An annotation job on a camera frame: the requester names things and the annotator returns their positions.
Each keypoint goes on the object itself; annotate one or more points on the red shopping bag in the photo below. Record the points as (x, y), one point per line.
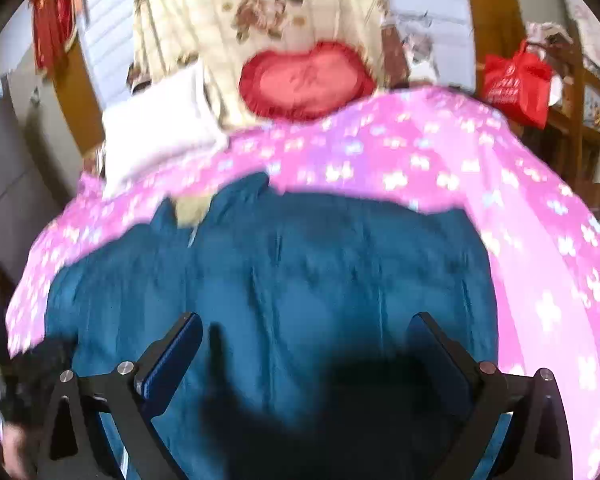
(517, 85)

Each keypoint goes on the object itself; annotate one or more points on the cream floral quilt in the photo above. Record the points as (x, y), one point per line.
(240, 25)

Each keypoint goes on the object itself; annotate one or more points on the grey cabinet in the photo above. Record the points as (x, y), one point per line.
(15, 175)

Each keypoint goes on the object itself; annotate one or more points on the teal jacket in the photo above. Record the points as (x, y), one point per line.
(300, 285)

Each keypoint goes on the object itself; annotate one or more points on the pink floral bed sheet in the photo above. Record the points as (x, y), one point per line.
(480, 180)

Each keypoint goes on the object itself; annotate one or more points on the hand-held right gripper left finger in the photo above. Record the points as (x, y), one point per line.
(172, 355)

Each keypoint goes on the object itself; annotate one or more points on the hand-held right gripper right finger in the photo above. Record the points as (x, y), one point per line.
(442, 360)

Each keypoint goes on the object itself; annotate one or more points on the red heart-shaped pillow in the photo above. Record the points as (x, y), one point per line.
(307, 82)

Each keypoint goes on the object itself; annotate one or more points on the red hanging decoration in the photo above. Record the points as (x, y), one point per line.
(50, 25)

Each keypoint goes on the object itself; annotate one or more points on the white pillow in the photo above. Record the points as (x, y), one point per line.
(155, 120)

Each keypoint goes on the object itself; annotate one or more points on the wooden shelf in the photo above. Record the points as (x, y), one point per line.
(587, 125)

